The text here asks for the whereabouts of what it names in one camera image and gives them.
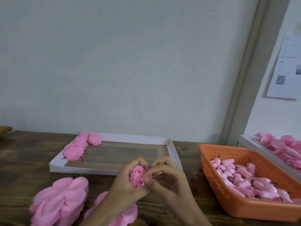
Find pink petal flower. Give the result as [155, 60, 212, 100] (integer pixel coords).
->
[129, 165, 147, 188]

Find person's left forearm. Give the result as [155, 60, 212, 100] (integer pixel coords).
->
[80, 199, 130, 226]

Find orange plastic basket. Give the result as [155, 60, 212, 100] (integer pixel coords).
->
[199, 144, 301, 222]

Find group of finished pink roses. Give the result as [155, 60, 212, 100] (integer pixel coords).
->
[62, 132, 103, 161]

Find pile of pink petals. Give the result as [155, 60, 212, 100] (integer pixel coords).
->
[254, 132, 301, 171]

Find grey door frame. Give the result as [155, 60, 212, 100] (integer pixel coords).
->
[220, 0, 292, 145]

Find person's right hand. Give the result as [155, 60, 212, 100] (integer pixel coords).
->
[142, 156, 194, 214]

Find stack of pink petals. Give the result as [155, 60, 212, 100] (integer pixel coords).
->
[29, 176, 89, 226]
[84, 191, 139, 226]

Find pink rose buds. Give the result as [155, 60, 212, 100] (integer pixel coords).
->
[210, 158, 301, 203]

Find person's left hand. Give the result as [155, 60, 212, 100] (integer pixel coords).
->
[107, 156, 152, 209]

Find white paper notice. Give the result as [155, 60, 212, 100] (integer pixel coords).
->
[267, 31, 301, 100]

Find white shallow tray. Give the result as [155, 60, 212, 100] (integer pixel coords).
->
[49, 133, 183, 175]

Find person's right forearm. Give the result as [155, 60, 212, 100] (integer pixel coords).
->
[175, 205, 212, 226]

